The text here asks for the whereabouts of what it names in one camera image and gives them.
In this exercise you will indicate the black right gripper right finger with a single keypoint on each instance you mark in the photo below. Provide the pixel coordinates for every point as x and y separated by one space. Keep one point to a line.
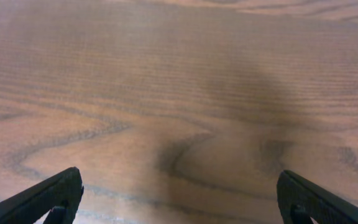
302 202

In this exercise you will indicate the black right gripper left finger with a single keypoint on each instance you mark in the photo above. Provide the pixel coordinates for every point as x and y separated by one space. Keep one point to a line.
58 197

